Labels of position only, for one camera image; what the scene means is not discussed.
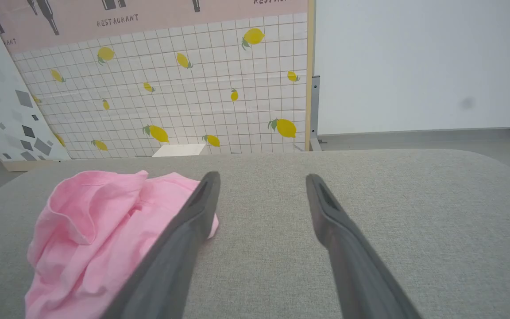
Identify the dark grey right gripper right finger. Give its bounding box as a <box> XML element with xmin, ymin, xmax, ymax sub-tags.
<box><xmin>306</xmin><ymin>174</ymin><xmax>421</xmax><ymax>319</ymax></box>

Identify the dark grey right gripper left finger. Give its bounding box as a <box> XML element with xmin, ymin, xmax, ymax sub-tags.
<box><xmin>102</xmin><ymin>171</ymin><xmax>221</xmax><ymax>319</ymax></box>

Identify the pink garment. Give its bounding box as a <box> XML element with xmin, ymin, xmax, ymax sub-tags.
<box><xmin>25</xmin><ymin>170</ymin><xmax>219</xmax><ymax>319</ymax></box>

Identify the small white box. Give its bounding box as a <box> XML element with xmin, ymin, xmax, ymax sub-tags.
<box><xmin>152</xmin><ymin>144</ymin><xmax>207</xmax><ymax>158</ymax></box>

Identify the lemon print tile backdrop panel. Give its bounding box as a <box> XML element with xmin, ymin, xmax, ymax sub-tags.
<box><xmin>0</xmin><ymin>0</ymin><xmax>309</xmax><ymax>160</ymax></box>

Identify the grey metal bracket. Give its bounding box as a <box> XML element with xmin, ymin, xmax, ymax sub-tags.
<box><xmin>310</xmin><ymin>75</ymin><xmax>327</xmax><ymax>152</ymax></box>

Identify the light wooden frame post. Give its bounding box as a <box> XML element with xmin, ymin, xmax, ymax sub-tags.
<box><xmin>304</xmin><ymin>0</ymin><xmax>317</xmax><ymax>152</ymax></box>

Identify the plain white wall panel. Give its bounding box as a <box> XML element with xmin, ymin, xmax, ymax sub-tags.
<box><xmin>315</xmin><ymin>0</ymin><xmax>510</xmax><ymax>136</ymax></box>

